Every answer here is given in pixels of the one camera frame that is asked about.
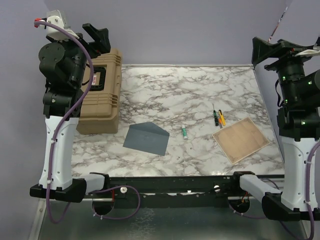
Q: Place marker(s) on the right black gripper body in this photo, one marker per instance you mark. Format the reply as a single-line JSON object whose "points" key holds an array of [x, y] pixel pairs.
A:
{"points": [[285, 50]]}

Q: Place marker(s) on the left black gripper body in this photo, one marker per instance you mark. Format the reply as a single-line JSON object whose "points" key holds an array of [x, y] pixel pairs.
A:
{"points": [[97, 47]]}

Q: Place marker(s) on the tan letter paper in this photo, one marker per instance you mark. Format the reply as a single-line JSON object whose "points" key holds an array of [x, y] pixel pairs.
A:
{"points": [[240, 140]]}

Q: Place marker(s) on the grey paper envelope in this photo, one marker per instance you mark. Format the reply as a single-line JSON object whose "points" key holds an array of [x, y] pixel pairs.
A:
{"points": [[147, 137]]}

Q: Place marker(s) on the green white glue stick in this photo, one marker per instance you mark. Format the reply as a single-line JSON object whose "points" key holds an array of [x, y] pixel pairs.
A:
{"points": [[184, 132]]}

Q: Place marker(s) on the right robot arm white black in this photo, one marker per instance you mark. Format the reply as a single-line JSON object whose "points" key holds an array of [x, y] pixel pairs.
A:
{"points": [[298, 123]]}

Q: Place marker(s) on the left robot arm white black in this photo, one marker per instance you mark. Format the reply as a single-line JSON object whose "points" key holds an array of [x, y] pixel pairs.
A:
{"points": [[66, 63]]}

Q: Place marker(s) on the tan plastic tool case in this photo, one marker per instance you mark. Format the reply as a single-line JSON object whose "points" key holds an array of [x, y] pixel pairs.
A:
{"points": [[100, 108]]}

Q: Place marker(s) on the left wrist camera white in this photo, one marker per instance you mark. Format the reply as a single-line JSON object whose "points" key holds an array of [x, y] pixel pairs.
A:
{"points": [[58, 19]]}

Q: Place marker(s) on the orange handled metal tool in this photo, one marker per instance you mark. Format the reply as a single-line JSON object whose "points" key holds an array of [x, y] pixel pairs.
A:
{"points": [[220, 122]]}

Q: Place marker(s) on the green handled screwdriver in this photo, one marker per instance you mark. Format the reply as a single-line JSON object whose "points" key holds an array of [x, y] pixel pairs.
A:
{"points": [[215, 116]]}

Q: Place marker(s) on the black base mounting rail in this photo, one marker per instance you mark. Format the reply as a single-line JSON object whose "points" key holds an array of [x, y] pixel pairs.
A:
{"points": [[170, 192]]}

